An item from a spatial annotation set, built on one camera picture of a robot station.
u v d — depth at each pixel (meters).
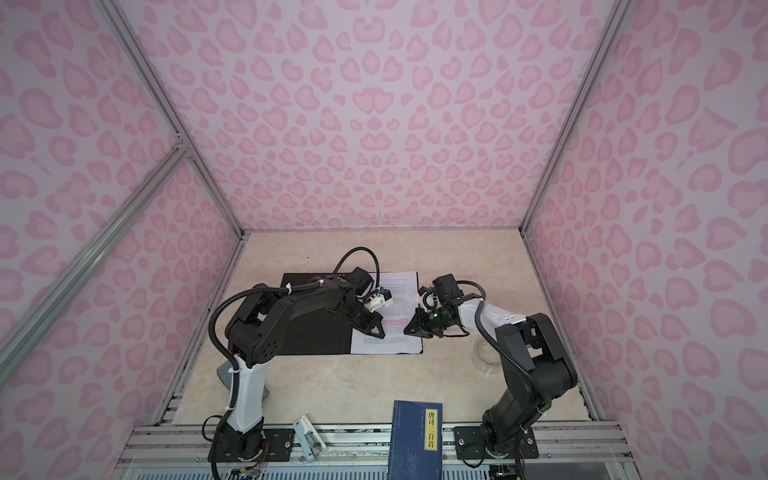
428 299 0.82
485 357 0.89
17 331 0.52
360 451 0.73
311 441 0.73
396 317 0.95
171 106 0.85
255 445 0.68
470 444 0.73
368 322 0.84
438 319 0.78
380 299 0.89
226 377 0.82
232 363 0.55
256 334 0.54
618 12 0.69
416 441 0.73
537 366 0.46
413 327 0.86
